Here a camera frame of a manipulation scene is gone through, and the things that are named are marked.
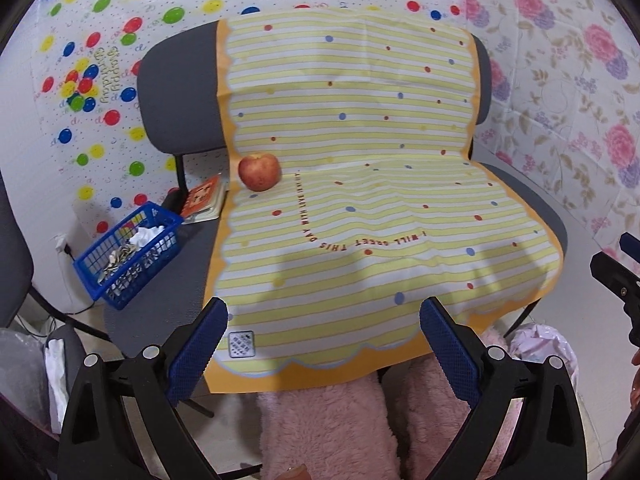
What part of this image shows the red apple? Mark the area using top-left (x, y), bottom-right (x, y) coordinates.
top-left (238, 153), bottom-right (282, 192)

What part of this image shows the white crumpled tissue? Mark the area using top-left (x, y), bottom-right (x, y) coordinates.
top-left (128, 226), bottom-right (164, 249)

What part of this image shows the pink fluffy rug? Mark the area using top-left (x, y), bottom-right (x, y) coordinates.
top-left (257, 326), bottom-right (524, 480)

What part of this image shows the orange cover book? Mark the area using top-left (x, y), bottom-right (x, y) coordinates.
top-left (180, 174), bottom-right (228, 224)

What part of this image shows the blue plastic basket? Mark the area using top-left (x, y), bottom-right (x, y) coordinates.
top-left (74, 202), bottom-right (183, 310)

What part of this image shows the pink lined trash bin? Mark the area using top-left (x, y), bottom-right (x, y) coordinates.
top-left (508, 323), bottom-right (579, 389)

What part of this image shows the floral pattern wall sheet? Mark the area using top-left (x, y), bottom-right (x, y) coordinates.
top-left (465, 0), bottom-right (639, 259)

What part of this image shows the yellow striped dotted cloth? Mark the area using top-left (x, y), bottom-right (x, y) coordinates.
top-left (202, 6), bottom-right (565, 395)

